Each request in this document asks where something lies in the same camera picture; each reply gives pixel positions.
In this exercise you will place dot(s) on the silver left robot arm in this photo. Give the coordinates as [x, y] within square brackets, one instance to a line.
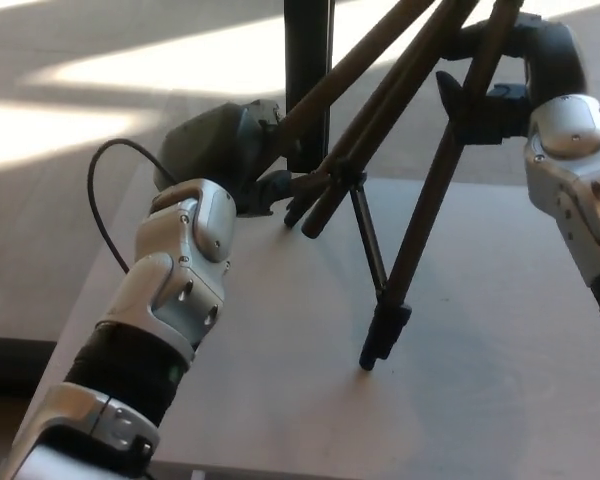
[180, 265]

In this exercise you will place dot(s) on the black vertical post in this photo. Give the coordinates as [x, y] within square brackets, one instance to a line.
[305, 50]

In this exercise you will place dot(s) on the bronze and black camera tripod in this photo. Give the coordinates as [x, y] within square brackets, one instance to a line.
[420, 215]

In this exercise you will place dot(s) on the white metal table leg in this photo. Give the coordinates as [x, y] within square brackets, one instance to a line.
[197, 475]

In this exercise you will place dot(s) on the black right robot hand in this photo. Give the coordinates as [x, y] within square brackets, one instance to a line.
[555, 55]

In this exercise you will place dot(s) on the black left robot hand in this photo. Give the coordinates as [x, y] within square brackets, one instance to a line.
[205, 140]

